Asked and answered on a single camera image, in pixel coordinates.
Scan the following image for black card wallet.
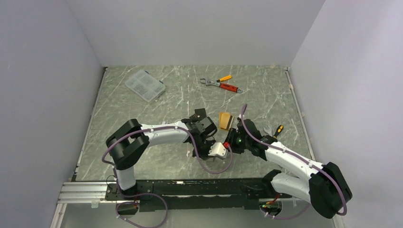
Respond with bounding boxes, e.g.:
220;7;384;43
190;108;207;121

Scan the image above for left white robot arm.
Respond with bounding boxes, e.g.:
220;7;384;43
106;117;217;200

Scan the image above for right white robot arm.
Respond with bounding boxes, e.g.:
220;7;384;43
225;119;352;219

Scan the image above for yellow black screwdriver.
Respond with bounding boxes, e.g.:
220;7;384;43
273;125;284;139

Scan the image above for red adjustable wrench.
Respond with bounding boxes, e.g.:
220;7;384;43
205;81;243;93

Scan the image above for clear plastic organizer box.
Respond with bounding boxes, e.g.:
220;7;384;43
125;70;166;102

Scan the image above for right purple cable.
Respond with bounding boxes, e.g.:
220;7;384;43
240;104;347;220

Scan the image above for purple cable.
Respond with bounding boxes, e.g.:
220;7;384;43
101;126;234;228
240;104;347;220

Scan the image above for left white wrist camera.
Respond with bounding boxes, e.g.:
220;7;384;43
208;142;228;160

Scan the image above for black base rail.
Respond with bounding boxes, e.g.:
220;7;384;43
105;178;289;212

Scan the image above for orange handled pliers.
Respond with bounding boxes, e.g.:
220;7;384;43
200;75;232;87

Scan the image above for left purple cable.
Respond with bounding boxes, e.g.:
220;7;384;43
101;126;234;228

